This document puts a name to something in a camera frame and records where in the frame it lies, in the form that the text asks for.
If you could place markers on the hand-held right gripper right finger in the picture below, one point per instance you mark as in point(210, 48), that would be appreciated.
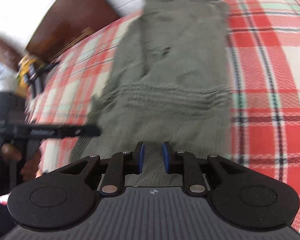
point(166, 158)

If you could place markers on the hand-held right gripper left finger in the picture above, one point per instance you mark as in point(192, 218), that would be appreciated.
point(140, 158)

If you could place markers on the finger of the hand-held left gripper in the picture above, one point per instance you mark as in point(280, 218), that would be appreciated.
point(82, 131)

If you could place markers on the checkered green white cloth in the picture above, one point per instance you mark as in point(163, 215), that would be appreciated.
point(177, 67)

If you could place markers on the person's left hand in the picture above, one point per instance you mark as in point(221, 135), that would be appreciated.
point(11, 153)

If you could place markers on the idle black hand-held device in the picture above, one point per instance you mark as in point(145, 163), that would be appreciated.
point(38, 77)

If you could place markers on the yellow cloth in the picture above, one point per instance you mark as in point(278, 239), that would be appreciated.
point(25, 67)

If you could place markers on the brown folding table board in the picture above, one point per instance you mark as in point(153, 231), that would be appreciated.
point(72, 17)

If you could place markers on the red plaid blanket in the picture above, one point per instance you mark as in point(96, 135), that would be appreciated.
point(265, 80)

